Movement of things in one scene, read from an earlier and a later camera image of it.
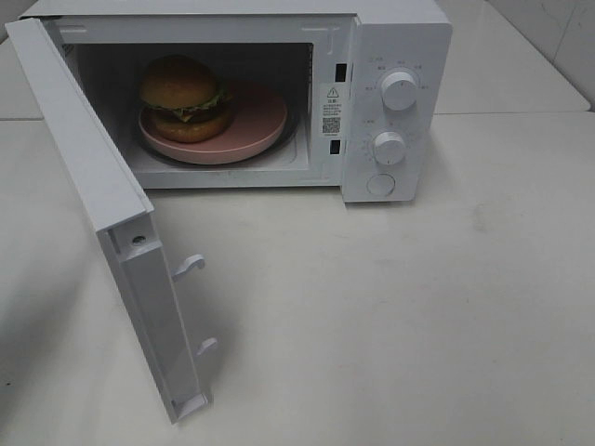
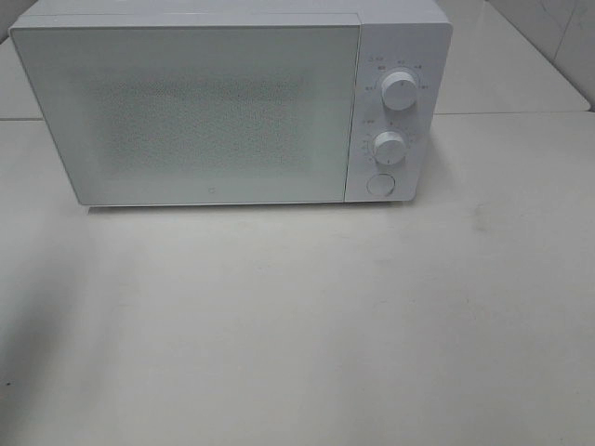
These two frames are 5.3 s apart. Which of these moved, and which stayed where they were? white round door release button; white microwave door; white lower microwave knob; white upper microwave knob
Moved: white microwave door
Stayed: white round door release button; white upper microwave knob; white lower microwave knob
